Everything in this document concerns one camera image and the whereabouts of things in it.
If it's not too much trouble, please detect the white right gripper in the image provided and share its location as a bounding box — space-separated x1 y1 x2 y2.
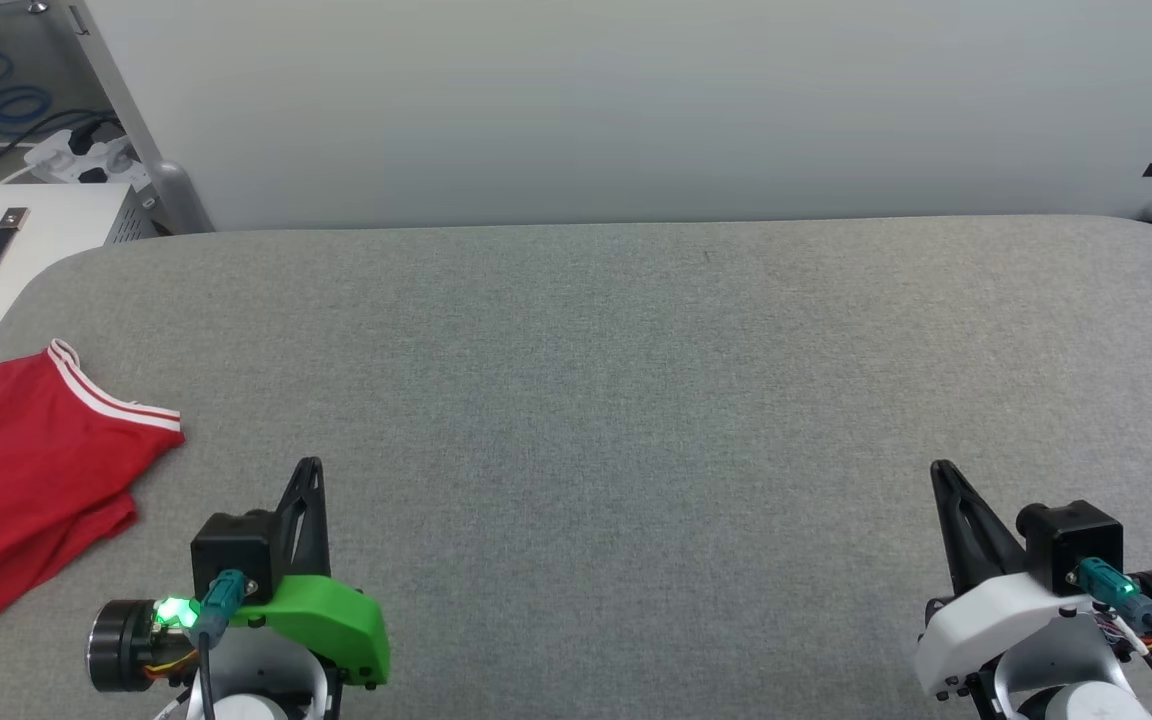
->
913 459 1152 700

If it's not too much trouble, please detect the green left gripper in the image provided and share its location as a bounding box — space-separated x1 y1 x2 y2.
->
86 456 393 694

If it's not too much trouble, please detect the red white basketball jersey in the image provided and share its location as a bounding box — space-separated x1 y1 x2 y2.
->
0 338 185 656

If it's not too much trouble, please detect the white equipment box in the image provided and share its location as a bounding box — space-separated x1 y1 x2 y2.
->
0 183 159 386

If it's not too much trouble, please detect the white power strip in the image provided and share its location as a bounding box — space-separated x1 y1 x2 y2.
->
24 128 152 193

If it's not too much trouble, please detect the grey metal frame post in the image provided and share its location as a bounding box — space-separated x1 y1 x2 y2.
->
66 0 214 236

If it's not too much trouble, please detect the black floor cable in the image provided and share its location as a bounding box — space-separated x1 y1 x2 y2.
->
0 110 124 169

